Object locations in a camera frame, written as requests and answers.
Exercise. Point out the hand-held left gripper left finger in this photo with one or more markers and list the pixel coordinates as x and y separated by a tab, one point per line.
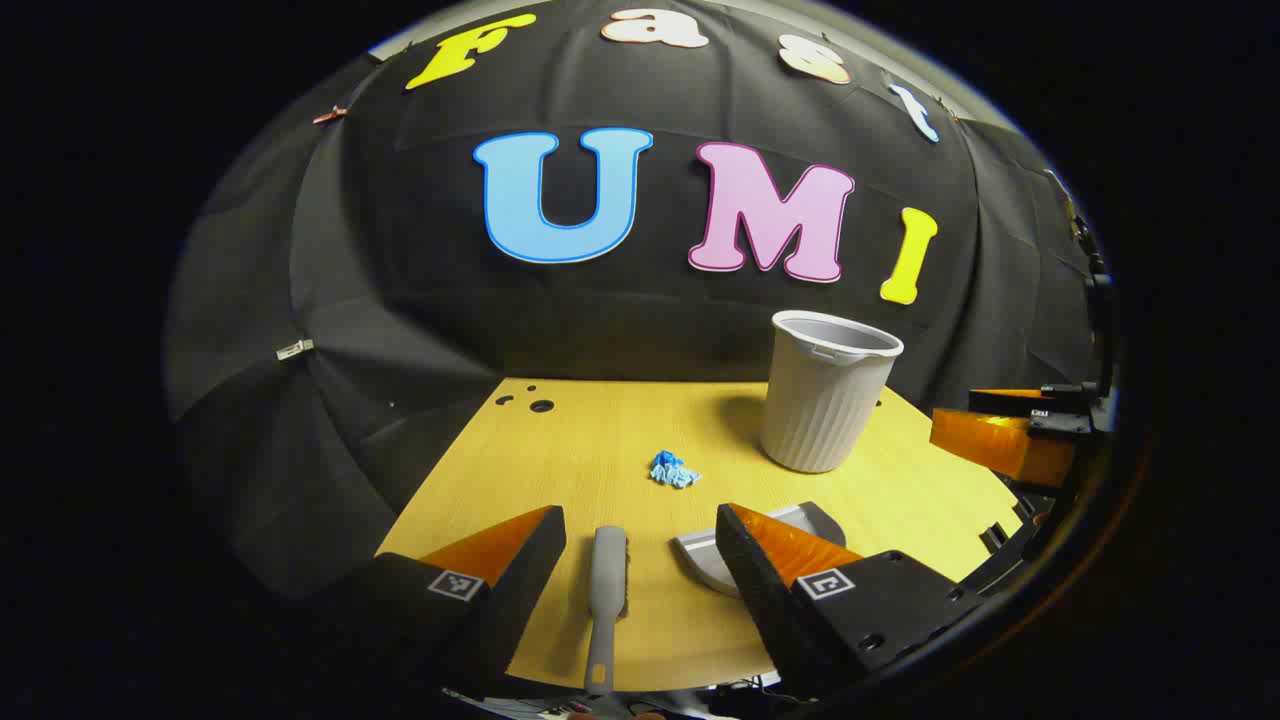
530	580

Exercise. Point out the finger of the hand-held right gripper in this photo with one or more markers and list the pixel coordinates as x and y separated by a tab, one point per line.
1060	397
1000	445

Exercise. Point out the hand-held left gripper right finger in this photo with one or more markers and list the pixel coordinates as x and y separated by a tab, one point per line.
750	585

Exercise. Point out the grey dustpan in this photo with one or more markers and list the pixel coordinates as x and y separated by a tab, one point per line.
710	560

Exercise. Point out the small grey broom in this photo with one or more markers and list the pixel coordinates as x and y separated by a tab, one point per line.
607	590

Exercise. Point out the light blue paper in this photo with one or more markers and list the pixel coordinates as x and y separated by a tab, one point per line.
680	477

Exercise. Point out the bright blue paper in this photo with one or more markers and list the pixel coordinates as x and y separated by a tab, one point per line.
662	461

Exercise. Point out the grey ribbed garbage bin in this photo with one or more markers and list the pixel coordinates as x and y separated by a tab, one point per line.
825	400

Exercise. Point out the silver metal clip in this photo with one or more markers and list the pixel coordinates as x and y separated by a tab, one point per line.
295	349

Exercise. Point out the copper metal clip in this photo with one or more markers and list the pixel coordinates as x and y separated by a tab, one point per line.
328	115

